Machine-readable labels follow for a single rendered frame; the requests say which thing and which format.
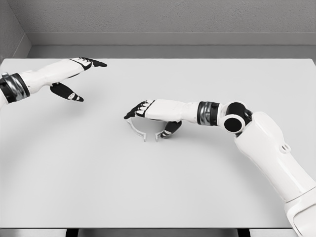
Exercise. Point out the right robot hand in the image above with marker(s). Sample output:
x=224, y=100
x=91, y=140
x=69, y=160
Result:
x=163, y=110

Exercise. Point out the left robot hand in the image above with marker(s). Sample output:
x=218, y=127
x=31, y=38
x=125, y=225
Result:
x=64, y=70

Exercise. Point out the white pipe clamp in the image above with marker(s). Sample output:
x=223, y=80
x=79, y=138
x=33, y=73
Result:
x=137, y=129

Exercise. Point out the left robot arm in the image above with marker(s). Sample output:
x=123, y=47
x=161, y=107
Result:
x=22, y=82

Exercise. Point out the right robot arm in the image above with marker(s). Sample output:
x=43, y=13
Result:
x=261, y=140

